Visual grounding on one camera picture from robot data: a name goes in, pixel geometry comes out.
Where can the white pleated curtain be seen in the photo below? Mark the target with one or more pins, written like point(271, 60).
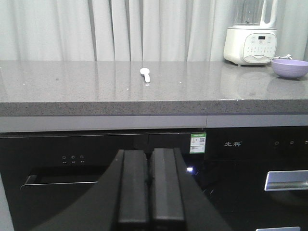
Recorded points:
point(114, 30)

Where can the black built-in oven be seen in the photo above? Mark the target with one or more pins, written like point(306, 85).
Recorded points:
point(257, 178)

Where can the purple plastic bowl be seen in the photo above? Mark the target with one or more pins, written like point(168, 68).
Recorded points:
point(289, 68)

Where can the green white energy label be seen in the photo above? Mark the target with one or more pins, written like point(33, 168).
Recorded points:
point(197, 143)

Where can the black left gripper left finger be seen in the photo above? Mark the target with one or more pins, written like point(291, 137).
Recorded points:
point(118, 201)

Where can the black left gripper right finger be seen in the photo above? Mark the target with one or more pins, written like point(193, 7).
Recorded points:
point(177, 202)

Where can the white blender with glass jar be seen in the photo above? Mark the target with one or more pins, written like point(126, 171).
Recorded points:
point(252, 41)

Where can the black built-in dishwasher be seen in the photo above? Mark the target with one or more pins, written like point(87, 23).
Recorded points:
point(44, 173)

